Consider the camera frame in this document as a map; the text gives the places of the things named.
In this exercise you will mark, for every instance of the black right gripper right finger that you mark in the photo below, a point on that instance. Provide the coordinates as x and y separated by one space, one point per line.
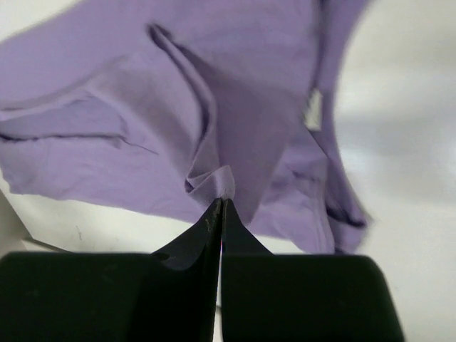
300 297

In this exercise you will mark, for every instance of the purple t-shirt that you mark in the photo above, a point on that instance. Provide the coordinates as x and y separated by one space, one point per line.
161 107

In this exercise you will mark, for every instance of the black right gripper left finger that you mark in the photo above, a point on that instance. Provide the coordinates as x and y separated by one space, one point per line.
168 295

